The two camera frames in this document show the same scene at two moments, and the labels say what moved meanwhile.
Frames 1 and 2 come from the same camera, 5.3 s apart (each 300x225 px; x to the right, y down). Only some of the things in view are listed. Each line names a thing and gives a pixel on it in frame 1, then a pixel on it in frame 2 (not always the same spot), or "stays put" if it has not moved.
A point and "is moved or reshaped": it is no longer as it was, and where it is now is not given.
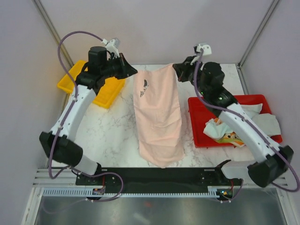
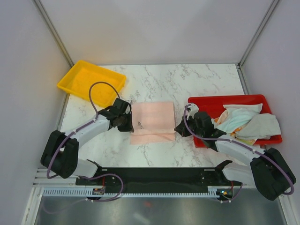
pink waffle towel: [158, 116] is moved or reshaped
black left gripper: [126, 70] -> [129, 127]
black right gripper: [182, 69] -> [181, 129]
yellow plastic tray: [111, 89] stays put
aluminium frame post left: [49, 24] stays put
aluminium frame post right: [273, 4] stays put
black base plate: [156, 176] stays put
